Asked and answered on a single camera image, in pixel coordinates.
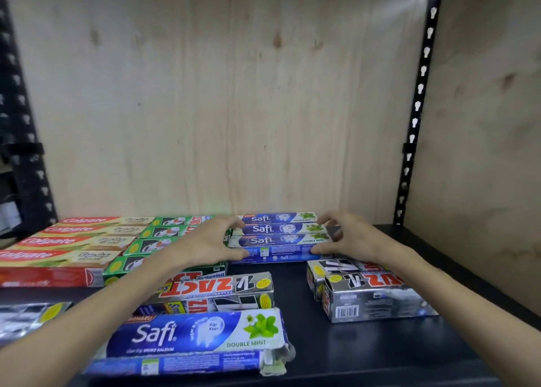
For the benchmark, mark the person's right hand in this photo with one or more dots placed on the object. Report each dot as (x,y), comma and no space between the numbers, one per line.
(359,238)

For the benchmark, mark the person's left hand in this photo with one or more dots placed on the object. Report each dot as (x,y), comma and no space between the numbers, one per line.
(198,243)

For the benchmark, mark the person's right thumb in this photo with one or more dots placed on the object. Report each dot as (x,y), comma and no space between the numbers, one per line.
(323,250)

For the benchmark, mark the person's left thumb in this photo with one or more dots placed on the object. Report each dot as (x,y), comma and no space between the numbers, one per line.
(236,255)

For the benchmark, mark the person's left forearm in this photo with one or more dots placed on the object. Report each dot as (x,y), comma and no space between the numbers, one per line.
(97,310)

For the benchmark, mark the person's right forearm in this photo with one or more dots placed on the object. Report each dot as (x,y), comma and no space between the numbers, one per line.
(460,302)

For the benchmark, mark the silver toothpaste box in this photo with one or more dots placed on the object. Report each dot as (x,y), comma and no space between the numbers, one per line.
(372,298)
(334,268)
(219,287)
(25,319)
(228,303)
(190,275)

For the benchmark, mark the green toothpaste box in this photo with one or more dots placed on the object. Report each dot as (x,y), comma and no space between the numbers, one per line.
(165,231)
(177,220)
(126,265)
(148,246)

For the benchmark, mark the torn blue toothpaste box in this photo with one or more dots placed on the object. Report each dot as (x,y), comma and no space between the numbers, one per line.
(190,336)

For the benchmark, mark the red and cream toothpaste box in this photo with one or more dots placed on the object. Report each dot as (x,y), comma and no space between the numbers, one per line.
(42,268)
(72,243)
(105,220)
(93,230)

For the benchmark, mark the black perforated shelf post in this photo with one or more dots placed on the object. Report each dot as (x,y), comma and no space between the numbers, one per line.
(23,145)
(416,103)

